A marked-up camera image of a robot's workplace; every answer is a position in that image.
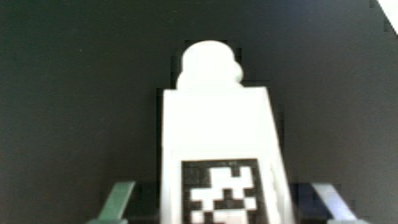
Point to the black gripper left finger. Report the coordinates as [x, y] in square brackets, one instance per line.
[130, 206]

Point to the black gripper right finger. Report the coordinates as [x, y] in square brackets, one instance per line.
[320, 206]

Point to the white table leg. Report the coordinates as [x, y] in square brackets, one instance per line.
[224, 186]

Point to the white U-shaped obstacle fence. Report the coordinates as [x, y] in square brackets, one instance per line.
[389, 8]

